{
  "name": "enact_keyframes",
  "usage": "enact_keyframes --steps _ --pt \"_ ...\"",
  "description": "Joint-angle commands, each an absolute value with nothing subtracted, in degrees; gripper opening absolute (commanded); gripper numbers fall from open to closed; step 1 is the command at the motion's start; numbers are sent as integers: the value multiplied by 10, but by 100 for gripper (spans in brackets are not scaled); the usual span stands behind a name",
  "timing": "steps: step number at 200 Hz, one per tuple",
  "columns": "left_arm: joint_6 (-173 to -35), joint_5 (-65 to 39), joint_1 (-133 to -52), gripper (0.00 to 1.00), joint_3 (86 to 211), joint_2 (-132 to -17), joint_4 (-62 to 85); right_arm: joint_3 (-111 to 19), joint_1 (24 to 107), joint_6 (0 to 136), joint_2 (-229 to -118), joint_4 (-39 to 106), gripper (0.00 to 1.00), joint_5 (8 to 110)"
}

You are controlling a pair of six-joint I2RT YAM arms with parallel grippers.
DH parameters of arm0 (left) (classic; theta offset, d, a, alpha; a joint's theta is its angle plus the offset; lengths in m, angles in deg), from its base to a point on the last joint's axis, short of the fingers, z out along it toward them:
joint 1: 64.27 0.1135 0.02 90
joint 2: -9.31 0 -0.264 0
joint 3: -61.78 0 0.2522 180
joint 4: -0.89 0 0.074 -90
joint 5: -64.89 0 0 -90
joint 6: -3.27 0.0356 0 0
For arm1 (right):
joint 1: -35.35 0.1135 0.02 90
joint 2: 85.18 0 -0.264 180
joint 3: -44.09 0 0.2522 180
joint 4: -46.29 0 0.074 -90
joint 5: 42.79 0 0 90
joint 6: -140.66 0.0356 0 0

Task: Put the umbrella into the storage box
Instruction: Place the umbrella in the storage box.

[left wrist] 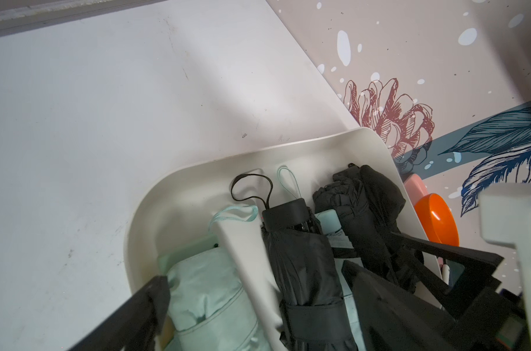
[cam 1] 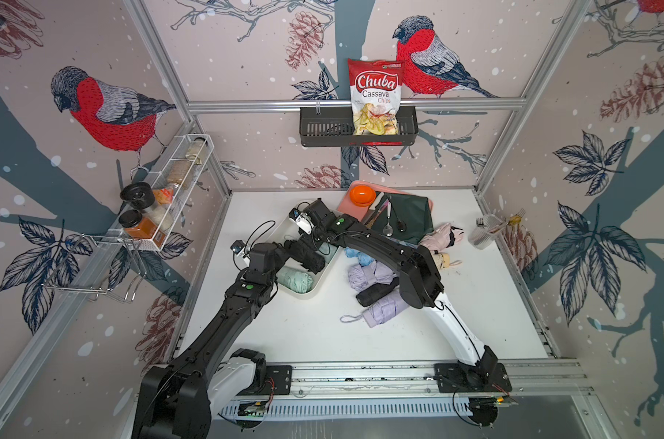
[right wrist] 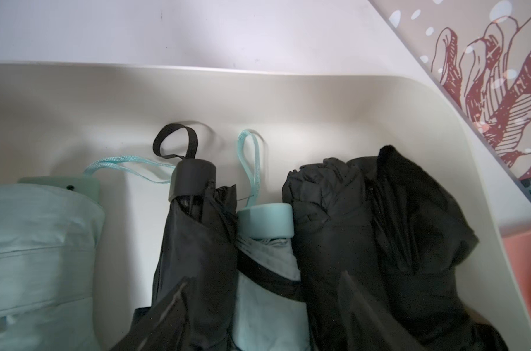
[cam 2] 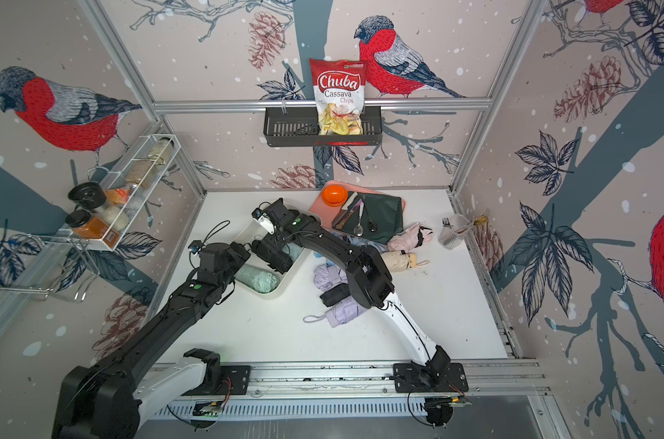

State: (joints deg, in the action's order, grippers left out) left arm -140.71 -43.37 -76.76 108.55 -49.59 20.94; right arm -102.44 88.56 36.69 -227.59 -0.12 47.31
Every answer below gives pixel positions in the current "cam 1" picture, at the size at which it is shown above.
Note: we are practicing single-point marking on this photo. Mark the light blue folded umbrella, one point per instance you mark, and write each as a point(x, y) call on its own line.
point(362, 259)

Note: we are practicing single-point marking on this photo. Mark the cream plastic storage box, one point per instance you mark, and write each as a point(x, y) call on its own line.
point(289, 229)

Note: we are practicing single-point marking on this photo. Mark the black umbrella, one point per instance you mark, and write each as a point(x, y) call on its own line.
point(374, 293)
point(306, 255)

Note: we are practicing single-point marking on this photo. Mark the lilac umbrella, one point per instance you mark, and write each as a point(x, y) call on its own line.
point(381, 312)
point(361, 277)

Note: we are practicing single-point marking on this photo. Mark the white wire spice rack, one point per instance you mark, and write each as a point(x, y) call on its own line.
point(172, 185)

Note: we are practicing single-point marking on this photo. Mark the dark green cloth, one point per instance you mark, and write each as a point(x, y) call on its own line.
point(412, 233)

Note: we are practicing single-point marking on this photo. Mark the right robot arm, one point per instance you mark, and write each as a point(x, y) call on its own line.
point(420, 283)

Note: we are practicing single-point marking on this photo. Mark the orange plastic bowl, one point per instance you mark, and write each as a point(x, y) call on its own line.
point(362, 195)

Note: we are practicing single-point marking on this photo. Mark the black wire wall basket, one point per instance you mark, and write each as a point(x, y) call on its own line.
point(333, 126)

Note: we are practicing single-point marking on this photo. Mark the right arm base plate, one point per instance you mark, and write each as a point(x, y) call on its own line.
point(455, 377)

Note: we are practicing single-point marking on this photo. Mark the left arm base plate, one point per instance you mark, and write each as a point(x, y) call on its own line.
point(275, 380)

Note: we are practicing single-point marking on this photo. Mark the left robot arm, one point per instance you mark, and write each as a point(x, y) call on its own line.
point(181, 399)

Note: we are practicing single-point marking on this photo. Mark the pink plastic tray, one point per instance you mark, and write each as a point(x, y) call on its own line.
point(347, 205)

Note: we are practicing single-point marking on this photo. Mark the metal spoon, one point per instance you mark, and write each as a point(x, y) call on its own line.
point(388, 229)

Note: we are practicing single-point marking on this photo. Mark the Chuba cassava chips bag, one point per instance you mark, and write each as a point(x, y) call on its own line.
point(375, 95)

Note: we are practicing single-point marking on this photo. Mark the pink folded umbrella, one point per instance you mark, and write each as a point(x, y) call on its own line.
point(444, 237)

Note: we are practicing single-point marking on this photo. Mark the amber jar black lid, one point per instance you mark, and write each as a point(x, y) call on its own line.
point(136, 225)

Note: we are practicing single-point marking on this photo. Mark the black lid spice jar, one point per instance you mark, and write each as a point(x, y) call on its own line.
point(139, 195)

